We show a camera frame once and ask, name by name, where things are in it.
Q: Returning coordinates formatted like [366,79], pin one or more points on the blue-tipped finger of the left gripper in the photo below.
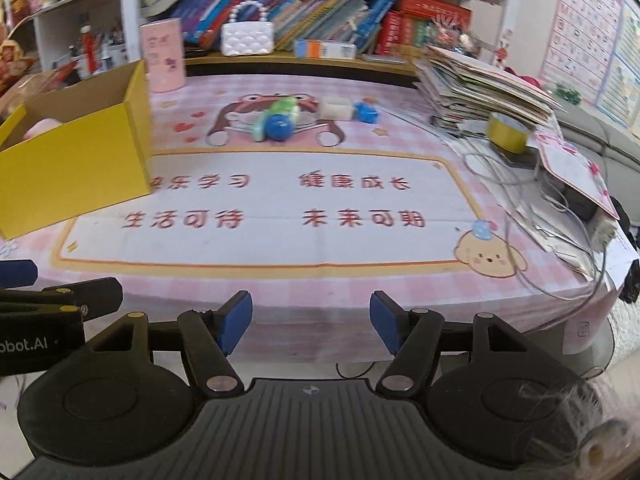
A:
[17,273]

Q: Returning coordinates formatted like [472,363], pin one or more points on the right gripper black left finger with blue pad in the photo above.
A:
[208,338]

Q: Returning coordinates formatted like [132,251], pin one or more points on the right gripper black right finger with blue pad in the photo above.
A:
[412,338]

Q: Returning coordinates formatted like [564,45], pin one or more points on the green blue plush toy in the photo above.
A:
[281,119]

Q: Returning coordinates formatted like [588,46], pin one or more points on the blue toy block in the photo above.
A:
[366,113]

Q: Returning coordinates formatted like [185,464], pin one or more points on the white foam block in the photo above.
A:
[335,108]

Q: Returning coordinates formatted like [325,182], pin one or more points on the mint green remote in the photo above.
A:
[259,127]

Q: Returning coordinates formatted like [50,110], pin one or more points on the yellow cardboard box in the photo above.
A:
[99,157]

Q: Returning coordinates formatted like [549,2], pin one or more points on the pink plush toy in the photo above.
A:
[43,126]

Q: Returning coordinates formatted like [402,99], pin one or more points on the pink cartoon table mat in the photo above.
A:
[312,225]

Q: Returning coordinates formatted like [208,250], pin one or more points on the yellow tape roll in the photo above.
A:
[507,133]

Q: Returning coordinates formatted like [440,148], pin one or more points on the pink printed board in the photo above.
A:
[563,161]

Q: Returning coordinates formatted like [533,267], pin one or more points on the stack of picture books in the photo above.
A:
[458,88]

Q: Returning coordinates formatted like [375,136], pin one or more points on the white cubby shelf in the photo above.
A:
[50,31]

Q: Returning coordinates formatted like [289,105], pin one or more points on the pink cylindrical canister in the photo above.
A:
[163,55]

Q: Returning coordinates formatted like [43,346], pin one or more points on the red gold paper decoration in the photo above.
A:
[12,60]

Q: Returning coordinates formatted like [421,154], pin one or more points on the white quilted pearl handbag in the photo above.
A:
[247,38]

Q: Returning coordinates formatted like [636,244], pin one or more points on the white orange medicine box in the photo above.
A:
[324,50]

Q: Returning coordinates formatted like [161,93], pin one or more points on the row of colourful books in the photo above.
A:
[378,27]

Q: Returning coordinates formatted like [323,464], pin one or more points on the wooden bookshelf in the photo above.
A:
[320,62]

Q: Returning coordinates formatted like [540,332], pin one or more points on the alphabet wall poster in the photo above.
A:
[593,48]

